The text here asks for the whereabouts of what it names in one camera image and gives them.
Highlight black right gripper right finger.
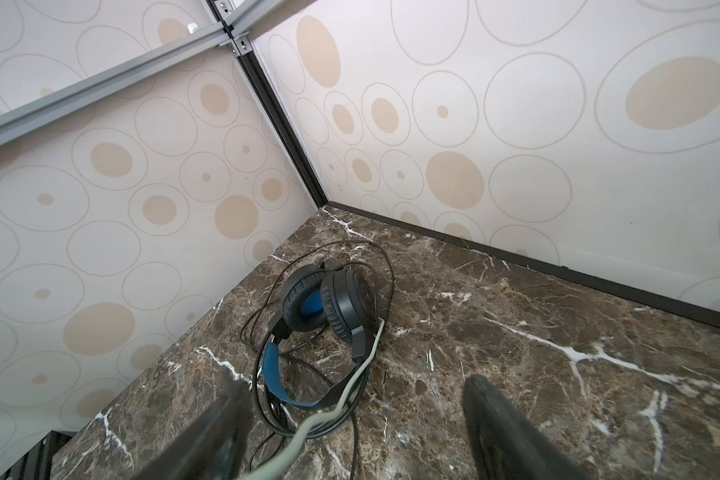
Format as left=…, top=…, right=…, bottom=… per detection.
left=462, top=374, right=586, bottom=480

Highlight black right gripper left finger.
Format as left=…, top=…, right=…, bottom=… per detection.
left=136, top=380, right=254, bottom=480

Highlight mint green headphone cable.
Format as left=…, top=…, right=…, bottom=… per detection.
left=239, top=317, right=386, bottom=480

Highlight black headphones blue accents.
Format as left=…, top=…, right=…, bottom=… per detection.
left=260, top=263, right=378, bottom=412

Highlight black headphone cable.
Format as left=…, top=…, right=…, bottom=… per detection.
left=239, top=238, right=396, bottom=480

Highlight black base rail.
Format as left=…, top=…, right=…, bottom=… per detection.
left=0, top=430, right=72, bottom=479

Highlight black frame corner post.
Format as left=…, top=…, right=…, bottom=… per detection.
left=205, top=1, right=329, bottom=209

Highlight aluminium left side rail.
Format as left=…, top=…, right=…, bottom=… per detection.
left=0, top=22, right=229, bottom=147

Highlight aluminium frame rail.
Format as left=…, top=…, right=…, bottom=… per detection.
left=222, top=0, right=314, bottom=38

